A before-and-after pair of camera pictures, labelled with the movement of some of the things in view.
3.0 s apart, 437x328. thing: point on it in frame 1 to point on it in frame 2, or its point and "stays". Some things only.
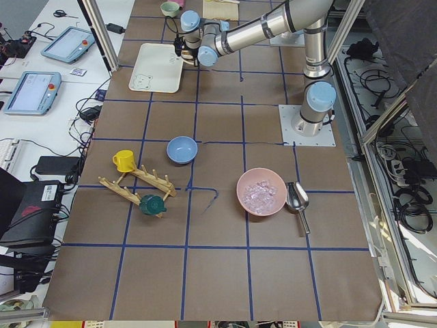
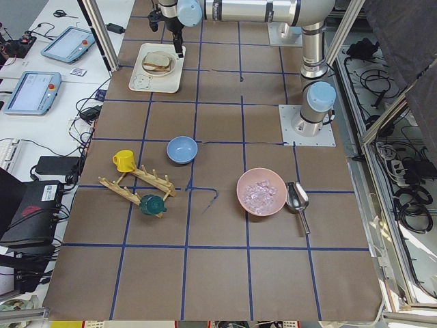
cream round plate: x=186 y=57 to x=158 y=63
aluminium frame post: x=101 y=33 stays
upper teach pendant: x=70 y=45 stays
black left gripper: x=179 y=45 to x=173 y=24
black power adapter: x=57 y=165 stays
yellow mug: x=124 y=160 stays
